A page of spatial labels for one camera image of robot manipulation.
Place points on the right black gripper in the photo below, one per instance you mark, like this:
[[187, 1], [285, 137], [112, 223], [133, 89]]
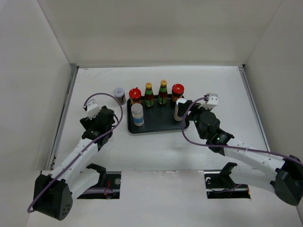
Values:
[[194, 109]]

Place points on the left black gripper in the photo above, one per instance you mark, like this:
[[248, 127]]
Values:
[[88, 123]]

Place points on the red lid chili jar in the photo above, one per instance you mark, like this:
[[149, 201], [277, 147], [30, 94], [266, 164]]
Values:
[[135, 95], [177, 92]]

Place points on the yellow cap sauce bottle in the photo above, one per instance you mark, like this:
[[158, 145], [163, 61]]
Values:
[[149, 96], [162, 94]]

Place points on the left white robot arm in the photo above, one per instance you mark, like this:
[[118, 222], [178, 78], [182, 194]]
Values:
[[55, 192]]

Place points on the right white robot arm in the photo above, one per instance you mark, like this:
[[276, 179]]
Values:
[[271, 171]]

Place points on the white lid dark jar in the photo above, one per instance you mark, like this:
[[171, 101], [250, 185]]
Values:
[[119, 94]]

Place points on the black plastic tray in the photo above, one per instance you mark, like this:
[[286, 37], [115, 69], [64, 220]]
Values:
[[156, 118]]

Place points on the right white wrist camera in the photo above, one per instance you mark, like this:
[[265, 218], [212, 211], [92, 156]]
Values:
[[210, 101]]

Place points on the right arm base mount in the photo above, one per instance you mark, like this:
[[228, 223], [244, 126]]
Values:
[[219, 185]]

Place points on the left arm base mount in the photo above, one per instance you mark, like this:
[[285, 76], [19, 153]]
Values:
[[107, 187]]

